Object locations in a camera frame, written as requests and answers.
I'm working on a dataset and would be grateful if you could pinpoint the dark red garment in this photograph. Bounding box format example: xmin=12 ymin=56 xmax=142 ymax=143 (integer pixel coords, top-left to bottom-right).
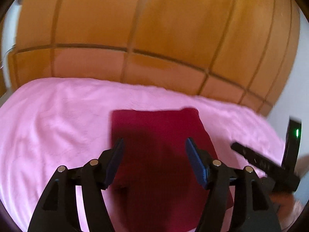
xmin=110 ymin=107 xmax=235 ymax=232

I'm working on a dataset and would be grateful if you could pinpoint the person's right hand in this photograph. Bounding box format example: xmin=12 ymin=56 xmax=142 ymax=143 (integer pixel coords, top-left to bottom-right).
xmin=270 ymin=154 xmax=307 ymax=231

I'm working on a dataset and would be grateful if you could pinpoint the pink bed cover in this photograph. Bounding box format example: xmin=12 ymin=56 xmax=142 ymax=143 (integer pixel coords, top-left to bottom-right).
xmin=1 ymin=78 xmax=284 ymax=231

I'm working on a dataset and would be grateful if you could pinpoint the orange wooden wardrobe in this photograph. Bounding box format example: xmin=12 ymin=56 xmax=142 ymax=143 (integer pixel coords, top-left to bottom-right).
xmin=8 ymin=0 xmax=300 ymax=116

